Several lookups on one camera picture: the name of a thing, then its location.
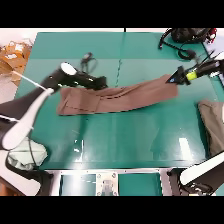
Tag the brown garment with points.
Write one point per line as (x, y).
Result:
(116, 99)

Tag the black bag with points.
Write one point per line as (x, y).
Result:
(188, 34)

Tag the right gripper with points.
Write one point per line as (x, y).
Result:
(178, 76)

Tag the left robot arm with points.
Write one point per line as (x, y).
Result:
(30, 110)

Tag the cardboard box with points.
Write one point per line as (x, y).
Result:
(13, 58)

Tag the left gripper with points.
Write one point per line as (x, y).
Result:
(98, 82)

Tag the silver frame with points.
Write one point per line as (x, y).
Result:
(106, 182)

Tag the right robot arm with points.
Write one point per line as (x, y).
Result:
(200, 173)

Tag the grey-green garment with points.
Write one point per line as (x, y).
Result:
(214, 125)

